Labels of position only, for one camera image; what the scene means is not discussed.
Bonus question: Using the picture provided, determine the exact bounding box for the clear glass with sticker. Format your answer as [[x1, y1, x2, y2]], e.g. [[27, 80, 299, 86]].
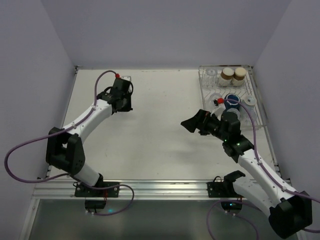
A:
[[239, 95, 257, 121]]

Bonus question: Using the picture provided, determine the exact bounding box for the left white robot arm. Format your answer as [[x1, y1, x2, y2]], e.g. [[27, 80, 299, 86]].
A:
[[45, 76, 134, 188]]

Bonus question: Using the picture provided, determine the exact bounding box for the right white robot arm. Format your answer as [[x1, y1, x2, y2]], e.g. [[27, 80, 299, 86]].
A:
[[181, 109, 313, 239]]

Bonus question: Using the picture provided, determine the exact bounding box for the clear glass rack back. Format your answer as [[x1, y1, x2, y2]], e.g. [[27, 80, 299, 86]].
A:
[[202, 68, 217, 88]]

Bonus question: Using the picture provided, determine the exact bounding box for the clear glass beside mug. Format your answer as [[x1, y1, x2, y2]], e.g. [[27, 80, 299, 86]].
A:
[[206, 93, 223, 108]]

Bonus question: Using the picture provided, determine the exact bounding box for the dark blue mug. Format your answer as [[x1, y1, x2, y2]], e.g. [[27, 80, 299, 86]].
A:
[[223, 93, 241, 111]]

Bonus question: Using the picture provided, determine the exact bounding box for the brown banded cup left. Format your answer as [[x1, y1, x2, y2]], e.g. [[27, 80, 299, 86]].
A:
[[218, 67, 234, 87]]

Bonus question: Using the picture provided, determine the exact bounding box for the brown banded cup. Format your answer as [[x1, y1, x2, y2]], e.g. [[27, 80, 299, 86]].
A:
[[218, 67, 234, 87], [232, 67, 247, 87]]

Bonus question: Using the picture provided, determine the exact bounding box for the brown banded cup right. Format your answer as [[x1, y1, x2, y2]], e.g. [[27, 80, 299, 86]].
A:
[[232, 67, 247, 87]]

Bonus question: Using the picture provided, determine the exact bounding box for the wire dish rack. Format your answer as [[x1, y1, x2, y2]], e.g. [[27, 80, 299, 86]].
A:
[[198, 65, 265, 130]]

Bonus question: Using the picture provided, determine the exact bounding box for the aluminium mounting rail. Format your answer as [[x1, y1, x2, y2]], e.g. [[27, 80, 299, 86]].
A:
[[32, 178, 293, 201]]

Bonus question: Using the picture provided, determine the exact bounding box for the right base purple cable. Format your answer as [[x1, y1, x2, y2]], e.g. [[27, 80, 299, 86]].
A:
[[208, 199, 260, 240]]

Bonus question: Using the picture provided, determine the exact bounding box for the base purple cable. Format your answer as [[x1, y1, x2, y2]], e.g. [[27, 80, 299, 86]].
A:
[[208, 199, 260, 240], [86, 184, 135, 216]]

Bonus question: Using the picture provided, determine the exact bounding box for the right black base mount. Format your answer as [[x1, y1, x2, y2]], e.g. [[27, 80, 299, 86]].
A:
[[206, 170, 246, 214]]

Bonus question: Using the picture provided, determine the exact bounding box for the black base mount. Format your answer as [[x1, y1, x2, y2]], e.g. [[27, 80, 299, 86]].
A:
[[73, 181, 120, 214], [206, 170, 246, 214]]

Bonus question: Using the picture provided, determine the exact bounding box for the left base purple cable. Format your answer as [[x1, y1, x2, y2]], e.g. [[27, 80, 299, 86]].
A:
[[86, 184, 135, 216]]

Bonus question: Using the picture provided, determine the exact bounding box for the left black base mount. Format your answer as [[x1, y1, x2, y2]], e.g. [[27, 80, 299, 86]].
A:
[[73, 181, 120, 214]]

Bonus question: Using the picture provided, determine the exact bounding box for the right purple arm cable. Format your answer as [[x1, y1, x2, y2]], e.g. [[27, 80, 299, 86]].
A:
[[216, 97, 320, 232]]

